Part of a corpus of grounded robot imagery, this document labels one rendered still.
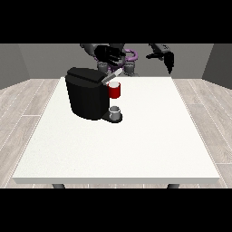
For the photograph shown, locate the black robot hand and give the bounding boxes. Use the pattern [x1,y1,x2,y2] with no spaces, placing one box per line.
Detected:
[93,44,127,67]
[146,50,176,75]

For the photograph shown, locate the pale grey machine lid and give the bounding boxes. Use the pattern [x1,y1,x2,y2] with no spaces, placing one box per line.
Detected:
[101,67,124,84]

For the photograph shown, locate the red pod holder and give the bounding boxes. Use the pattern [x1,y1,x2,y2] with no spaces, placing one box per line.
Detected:
[107,81,121,100]

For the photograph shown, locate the black coffee machine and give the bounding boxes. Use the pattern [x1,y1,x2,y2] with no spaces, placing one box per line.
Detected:
[64,66,124,124]

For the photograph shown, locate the grey robot trunk purple rings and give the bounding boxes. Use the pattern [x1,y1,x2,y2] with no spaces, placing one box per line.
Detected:
[96,43,140,77]

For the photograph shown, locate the small grey cup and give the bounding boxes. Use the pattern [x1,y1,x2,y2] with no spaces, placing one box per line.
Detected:
[108,105,122,121]

